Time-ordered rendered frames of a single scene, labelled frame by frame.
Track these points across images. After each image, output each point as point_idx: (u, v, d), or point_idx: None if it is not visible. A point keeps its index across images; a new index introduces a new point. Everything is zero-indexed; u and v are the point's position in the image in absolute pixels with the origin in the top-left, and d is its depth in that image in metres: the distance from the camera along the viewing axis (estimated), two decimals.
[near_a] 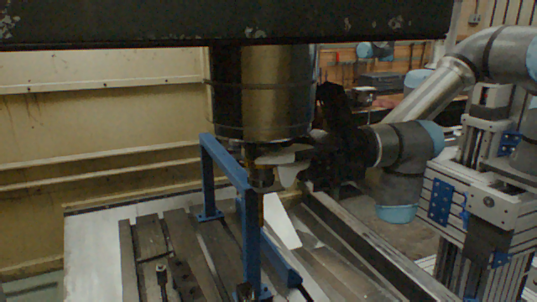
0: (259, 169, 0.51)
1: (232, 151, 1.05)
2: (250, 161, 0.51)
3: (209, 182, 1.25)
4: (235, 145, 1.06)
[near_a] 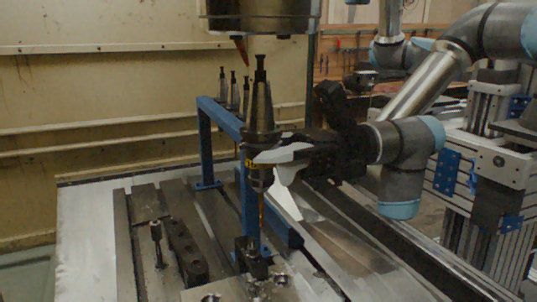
0: (259, 169, 0.51)
1: (231, 109, 1.01)
2: (250, 161, 0.51)
3: (206, 148, 1.21)
4: (233, 103, 1.01)
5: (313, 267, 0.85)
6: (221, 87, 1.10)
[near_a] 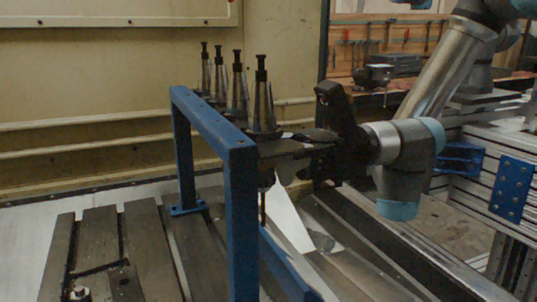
0: (262, 169, 0.51)
1: (215, 103, 0.67)
2: None
3: (185, 159, 0.87)
4: (220, 95, 0.68)
5: None
6: (202, 72, 0.77)
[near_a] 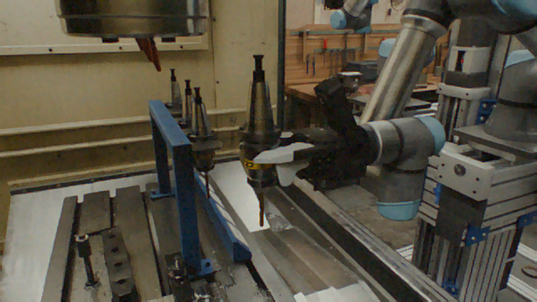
0: (202, 159, 0.79)
1: (253, 136, 0.48)
2: (195, 154, 0.79)
3: (161, 155, 1.15)
4: (259, 123, 0.49)
5: None
6: (171, 91, 1.05)
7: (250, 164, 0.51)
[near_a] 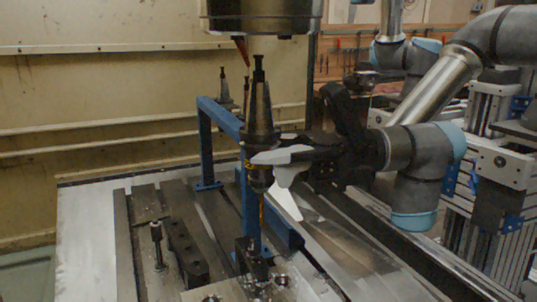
0: None
1: (251, 136, 0.48)
2: None
3: (206, 149, 1.21)
4: (258, 124, 0.49)
5: (314, 268, 0.85)
6: (221, 87, 1.10)
7: (248, 164, 0.51)
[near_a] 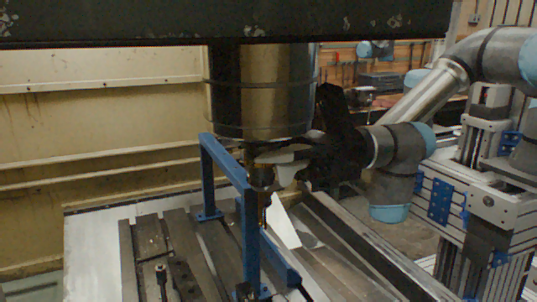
0: (263, 197, 0.89)
1: None
2: None
3: (208, 182, 1.25)
4: None
5: None
6: None
7: (251, 163, 0.51)
